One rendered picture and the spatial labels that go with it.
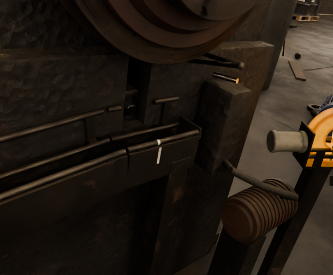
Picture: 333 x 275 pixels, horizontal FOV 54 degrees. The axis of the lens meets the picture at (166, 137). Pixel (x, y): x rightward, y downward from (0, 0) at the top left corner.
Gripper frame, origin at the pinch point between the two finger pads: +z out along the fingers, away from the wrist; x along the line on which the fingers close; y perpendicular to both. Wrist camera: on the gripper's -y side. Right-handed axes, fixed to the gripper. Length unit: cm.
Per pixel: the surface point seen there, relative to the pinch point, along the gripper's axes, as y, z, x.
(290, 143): -3.4, -3.6, 13.0
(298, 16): -332, 831, -406
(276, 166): -97, 67, -42
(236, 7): 32, -10, 41
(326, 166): -8.2, -6.1, 1.2
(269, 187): -12.9, -11.5, 16.7
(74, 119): 8, -15, 65
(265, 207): -15.8, -15.6, 17.5
